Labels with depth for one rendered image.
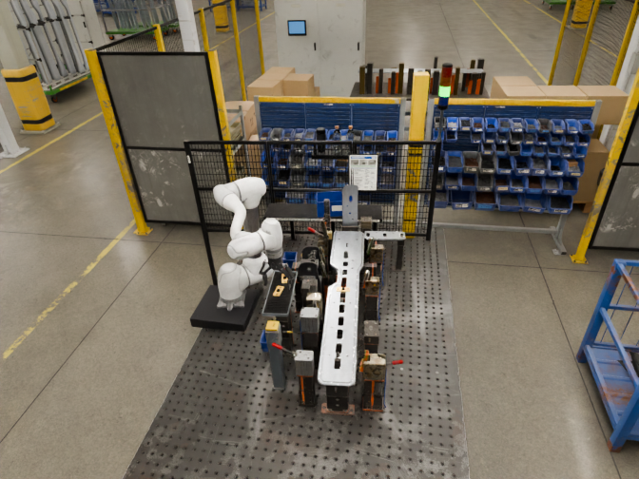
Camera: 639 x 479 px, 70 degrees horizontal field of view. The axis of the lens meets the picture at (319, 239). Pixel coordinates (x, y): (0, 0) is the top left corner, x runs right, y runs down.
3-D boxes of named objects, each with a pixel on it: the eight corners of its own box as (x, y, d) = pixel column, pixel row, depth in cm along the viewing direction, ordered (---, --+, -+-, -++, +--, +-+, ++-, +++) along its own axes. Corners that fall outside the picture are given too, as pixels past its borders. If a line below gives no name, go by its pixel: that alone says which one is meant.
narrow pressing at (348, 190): (358, 226, 339) (358, 184, 320) (341, 226, 340) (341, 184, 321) (358, 225, 339) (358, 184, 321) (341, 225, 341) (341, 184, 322)
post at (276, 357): (285, 390, 255) (279, 333, 231) (272, 390, 256) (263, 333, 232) (287, 379, 262) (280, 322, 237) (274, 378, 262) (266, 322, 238)
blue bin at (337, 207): (358, 215, 347) (358, 200, 339) (317, 217, 346) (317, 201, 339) (355, 204, 360) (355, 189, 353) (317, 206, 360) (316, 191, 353)
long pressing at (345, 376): (360, 387, 220) (360, 385, 219) (314, 384, 222) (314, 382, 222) (364, 232, 334) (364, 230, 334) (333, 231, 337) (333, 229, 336)
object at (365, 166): (377, 191, 353) (378, 154, 336) (348, 191, 355) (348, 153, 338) (377, 190, 355) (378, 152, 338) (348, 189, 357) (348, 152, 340)
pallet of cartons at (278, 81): (304, 158, 694) (300, 87, 636) (255, 155, 710) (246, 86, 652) (321, 130, 791) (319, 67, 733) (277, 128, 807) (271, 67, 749)
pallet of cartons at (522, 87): (570, 182, 599) (601, 75, 525) (591, 213, 533) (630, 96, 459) (474, 180, 615) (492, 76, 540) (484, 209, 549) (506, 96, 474)
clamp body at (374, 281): (380, 325, 295) (382, 283, 276) (361, 324, 296) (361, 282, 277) (379, 316, 303) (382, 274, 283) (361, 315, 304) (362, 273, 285)
